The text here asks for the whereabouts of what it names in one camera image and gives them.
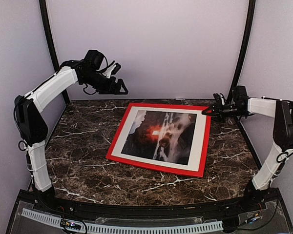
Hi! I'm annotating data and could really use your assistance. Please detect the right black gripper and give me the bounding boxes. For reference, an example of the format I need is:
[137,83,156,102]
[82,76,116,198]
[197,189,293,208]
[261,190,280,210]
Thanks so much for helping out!
[202,99,246,123]

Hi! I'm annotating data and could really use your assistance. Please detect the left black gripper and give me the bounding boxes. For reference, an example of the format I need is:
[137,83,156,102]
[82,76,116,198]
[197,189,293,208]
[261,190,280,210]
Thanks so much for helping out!
[82,70,129,95]

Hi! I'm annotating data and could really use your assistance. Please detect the clear acrylic sheet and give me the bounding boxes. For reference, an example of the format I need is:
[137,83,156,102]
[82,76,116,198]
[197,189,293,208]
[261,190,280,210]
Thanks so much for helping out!
[111,106,207,173]

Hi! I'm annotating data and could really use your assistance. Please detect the wooden picture frame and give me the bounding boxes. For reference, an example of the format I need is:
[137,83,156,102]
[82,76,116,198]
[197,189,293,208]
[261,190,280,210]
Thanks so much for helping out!
[105,102,212,178]

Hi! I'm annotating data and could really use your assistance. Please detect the white mat board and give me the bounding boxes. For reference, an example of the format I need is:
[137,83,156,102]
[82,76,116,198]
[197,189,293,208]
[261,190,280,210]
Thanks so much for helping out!
[111,106,207,173]

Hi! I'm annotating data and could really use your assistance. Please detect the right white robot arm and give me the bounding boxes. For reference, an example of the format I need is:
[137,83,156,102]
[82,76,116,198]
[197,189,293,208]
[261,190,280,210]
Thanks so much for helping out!
[202,94,293,192]

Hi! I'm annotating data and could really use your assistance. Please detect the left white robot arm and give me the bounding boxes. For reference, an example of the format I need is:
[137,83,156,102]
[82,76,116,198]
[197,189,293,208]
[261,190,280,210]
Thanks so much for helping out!
[13,59,128,193]

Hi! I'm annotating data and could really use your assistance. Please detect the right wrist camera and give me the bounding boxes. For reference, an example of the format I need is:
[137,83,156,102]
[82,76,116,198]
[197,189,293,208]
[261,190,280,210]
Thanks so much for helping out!
[231,85,248,103]

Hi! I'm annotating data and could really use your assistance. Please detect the right black corner post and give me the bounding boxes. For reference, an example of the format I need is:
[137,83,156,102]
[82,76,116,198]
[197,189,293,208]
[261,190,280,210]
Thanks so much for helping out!
[226,0,256,105]

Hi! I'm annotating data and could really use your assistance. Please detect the black corner post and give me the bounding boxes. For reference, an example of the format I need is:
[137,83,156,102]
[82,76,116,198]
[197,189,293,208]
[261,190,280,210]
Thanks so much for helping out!
[226,0,256,105]
[38,0,70,105]

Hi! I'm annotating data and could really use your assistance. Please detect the black front rail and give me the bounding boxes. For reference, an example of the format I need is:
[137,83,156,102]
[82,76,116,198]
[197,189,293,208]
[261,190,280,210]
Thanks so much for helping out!
[17,188,280,221]

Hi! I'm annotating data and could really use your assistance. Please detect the left black corner post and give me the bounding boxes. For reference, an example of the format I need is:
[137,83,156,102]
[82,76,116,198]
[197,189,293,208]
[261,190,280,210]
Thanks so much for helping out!
[38,0,70,105]

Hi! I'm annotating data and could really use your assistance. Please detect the white slotted cable duct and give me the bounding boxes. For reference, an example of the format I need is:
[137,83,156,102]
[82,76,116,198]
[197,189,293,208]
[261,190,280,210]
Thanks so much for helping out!
[21,208,224,234]

